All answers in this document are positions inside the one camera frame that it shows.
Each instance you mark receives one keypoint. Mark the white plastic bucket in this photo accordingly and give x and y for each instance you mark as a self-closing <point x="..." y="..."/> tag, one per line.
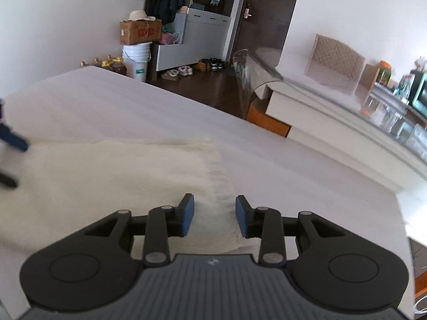
<point x="136" y="59"/>

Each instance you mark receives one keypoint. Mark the cream terry towel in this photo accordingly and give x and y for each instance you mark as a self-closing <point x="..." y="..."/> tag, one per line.
<point x="65" y="186"/>

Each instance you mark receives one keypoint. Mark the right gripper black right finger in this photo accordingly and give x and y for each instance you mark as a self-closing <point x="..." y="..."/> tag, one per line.
<point x="326" y="263"/>

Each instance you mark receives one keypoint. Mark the white glass-top side table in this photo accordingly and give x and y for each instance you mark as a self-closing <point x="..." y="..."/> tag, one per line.
<point x="323" y="109"/>

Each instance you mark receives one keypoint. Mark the dark wooden door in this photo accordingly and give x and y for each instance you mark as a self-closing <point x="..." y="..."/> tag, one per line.
<point x="259" y="24"/>

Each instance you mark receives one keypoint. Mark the grey shoe cabinet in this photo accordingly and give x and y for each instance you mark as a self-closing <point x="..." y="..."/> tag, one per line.
<point x="205" y="30"/>

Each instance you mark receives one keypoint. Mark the orange-lid glass jar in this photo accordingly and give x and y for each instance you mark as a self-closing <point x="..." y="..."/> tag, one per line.
<point x="384" y="73"/>

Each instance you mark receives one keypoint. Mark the straw hat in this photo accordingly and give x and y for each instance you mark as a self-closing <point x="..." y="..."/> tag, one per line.
<point x="140" y="15"/>

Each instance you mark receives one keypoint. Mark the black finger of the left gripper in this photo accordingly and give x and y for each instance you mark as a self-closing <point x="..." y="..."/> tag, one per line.
<point x="8" y="180"/>
<point x="10" y="137"/>

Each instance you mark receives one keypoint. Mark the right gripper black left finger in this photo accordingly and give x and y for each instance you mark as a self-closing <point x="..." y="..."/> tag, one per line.
<point x="100" y="263"/>

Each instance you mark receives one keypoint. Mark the cardboard box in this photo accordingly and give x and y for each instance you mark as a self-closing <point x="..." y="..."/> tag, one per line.
<point x="135" y="32"/>

